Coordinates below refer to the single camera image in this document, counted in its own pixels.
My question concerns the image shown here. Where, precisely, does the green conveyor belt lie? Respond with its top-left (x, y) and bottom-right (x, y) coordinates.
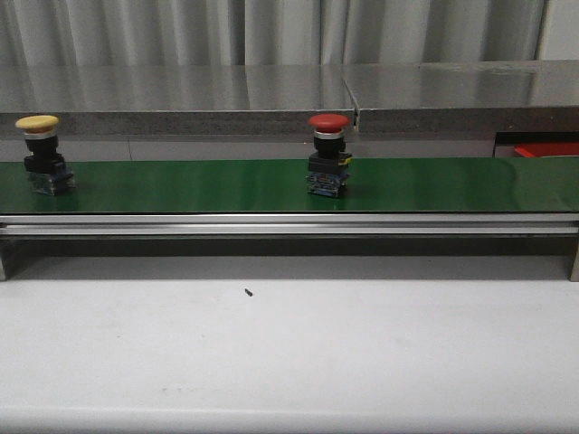
top-left (1, 157), bottom-right (578, 214)

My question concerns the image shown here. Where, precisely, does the grey stone counter slab left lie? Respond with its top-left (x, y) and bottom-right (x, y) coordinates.
top-left (1, 65), bottom-right (355, 137)

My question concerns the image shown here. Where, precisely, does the grey stone counter slab right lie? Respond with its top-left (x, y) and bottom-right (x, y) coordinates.
top-left (343, 61), bottom-right (578, 133)

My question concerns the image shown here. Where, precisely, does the red plastic tray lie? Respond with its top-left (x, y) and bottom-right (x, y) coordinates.
top-left (514, 143), bottom-right (579, 157)

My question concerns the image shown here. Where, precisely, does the yellow mushroom push button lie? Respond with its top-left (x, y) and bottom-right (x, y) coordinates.
top-left (15, 115), bottom-right (75, 195)

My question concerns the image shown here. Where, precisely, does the grey stone counter slab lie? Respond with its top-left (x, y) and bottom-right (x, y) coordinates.
top-left (1, 65), bottom-right (355, 137)
top-left (343, 61), bottom-right (578, 133)

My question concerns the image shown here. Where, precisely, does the red mushroom push button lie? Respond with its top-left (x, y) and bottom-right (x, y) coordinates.
top-left (307, 113), bottom-right (352, 198)

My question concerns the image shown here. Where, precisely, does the aluminium conveyor frame rail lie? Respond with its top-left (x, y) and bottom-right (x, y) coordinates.
top-left (1, 212), bottom-right (578, 280)

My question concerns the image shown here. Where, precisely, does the white pleated curtain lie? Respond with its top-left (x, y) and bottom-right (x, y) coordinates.
top-left (1, 1), bottom-right (547, 66)

